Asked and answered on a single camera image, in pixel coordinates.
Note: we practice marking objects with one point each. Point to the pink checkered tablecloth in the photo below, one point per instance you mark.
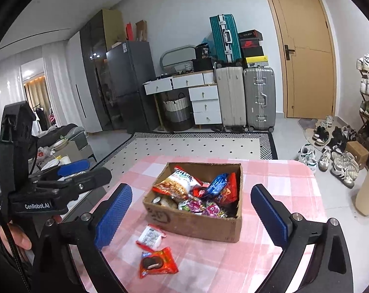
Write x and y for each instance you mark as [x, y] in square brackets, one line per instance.
[211, 266]

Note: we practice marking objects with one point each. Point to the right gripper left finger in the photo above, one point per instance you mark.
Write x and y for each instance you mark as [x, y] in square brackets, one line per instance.
[54, 269]

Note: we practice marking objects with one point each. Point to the red oreo pack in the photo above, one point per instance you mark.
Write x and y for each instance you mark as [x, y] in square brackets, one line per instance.
[199, 192]
[158, 262]

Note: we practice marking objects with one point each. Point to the small cardboard box floor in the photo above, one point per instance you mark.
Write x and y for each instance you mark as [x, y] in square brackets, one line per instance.
[359, 152]

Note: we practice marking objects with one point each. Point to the white red snack pack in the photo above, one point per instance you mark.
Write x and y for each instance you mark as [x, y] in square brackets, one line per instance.
[151, 238]

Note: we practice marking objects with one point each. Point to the clear wafer stick pack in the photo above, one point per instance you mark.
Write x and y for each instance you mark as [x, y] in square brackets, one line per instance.
[165, 201]

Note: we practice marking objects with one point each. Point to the blue oreo cookie pack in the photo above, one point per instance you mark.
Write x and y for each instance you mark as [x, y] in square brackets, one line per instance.
[216, 186]

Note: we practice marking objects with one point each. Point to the beige suitcase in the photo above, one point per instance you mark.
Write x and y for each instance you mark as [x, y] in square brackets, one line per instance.
[232, 97]

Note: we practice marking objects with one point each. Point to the shoes on floor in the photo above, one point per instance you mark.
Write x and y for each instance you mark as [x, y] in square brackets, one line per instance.
[327, 151]

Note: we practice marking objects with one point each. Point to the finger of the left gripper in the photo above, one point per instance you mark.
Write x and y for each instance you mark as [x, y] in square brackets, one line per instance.
[71, 188]
[73, 167]

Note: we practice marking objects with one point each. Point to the woven laundry basket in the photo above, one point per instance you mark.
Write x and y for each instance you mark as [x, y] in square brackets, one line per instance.
[178, 113]

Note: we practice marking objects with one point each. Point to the large red snack bag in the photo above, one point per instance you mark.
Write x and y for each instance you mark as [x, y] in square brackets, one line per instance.
[229, 193]

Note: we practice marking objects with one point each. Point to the wooden door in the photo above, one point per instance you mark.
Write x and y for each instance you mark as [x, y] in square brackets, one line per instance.
[307, 54]

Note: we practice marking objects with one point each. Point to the black bag on desk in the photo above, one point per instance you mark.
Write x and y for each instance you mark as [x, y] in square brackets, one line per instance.
[203, 61]

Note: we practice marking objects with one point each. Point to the white drawer desk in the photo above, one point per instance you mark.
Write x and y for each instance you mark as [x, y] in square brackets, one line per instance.
[201, 91]

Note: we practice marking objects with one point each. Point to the dotted white rug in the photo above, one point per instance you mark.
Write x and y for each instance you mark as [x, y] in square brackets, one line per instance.
[194, 145]

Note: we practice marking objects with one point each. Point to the purple candy bag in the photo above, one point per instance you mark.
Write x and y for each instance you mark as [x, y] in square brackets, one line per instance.
[197, 207]

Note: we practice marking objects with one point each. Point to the arched mirror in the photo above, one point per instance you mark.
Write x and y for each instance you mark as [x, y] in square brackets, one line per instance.
[178, 60]

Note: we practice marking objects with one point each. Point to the shrimp noodle snack bag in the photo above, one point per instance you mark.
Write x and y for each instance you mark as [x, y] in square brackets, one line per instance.
[177, 185]

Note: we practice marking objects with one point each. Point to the silver suitcase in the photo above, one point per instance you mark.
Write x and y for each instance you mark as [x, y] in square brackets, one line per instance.
[259, 85]

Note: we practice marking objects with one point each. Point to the dark grey refrigerator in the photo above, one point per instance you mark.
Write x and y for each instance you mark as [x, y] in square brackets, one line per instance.
[131, 66]

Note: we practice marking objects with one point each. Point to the black glass wardrobe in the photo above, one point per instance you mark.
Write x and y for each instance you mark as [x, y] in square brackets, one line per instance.
[97, 37]

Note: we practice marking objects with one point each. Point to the left hand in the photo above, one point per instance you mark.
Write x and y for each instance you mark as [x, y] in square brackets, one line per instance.
[20, 238]

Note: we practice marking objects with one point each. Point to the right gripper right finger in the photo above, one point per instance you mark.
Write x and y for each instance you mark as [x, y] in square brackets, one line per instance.
[329, 268]

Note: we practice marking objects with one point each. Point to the teal suitcase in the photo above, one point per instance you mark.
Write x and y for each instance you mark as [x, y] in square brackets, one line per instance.
[226, 39]

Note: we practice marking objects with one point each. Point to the SF cardboard box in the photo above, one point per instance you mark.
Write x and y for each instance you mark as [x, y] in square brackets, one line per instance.
[201, 200]

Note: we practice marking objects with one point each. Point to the stacked shoe boxes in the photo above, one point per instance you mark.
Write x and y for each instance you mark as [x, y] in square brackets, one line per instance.
[252, 50]

